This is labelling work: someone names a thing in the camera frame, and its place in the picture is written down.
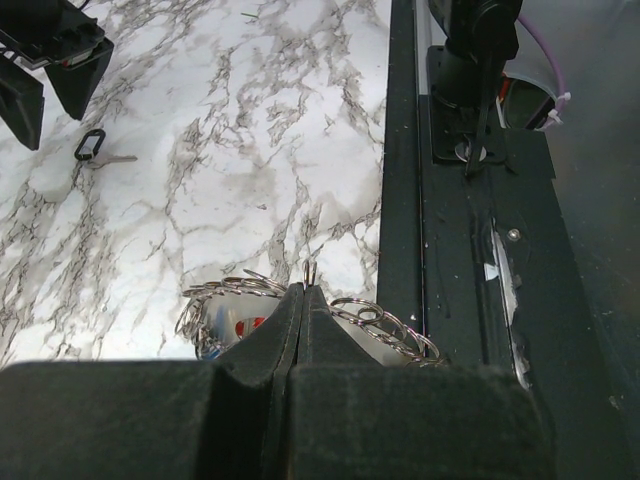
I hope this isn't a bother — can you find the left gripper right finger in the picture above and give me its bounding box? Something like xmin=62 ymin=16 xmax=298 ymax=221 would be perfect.
xmin=288 ymin=287 xmax=555 ymax=479

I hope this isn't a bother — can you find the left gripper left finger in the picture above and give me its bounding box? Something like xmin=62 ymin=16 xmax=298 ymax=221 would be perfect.
xmin=1 ymin=284 xmax=304 ymax=479

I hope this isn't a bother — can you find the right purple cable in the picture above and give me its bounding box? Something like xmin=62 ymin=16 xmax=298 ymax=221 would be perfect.
xmin=514 ymin=12 xmax=574 ymax=134

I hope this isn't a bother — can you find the key with black tag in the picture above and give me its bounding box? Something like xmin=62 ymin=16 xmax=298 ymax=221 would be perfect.
xmin=74 ymin=129 xmax=138 ymax=169

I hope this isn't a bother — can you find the blue key tag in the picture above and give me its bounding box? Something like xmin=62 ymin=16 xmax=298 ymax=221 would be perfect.
xmin=198 ymin=346 xmax=224 ymax=360

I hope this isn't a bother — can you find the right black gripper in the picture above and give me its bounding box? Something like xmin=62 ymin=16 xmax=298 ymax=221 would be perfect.
xmin=1 ymin=0 xmax=113 ymax=150

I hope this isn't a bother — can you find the red key tag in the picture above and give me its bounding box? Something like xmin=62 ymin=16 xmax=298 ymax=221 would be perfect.
xmin=235 ymin=317 xmax=265 ymax=340

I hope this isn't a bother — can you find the metal disc with keyrings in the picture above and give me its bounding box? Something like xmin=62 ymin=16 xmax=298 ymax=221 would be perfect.
xmin=174 ymin=269 xmax=449 ymax=368

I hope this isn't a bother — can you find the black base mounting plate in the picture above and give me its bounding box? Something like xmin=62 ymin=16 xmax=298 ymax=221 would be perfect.
xmin=378 ymin=1 xmax=634 ymax=479

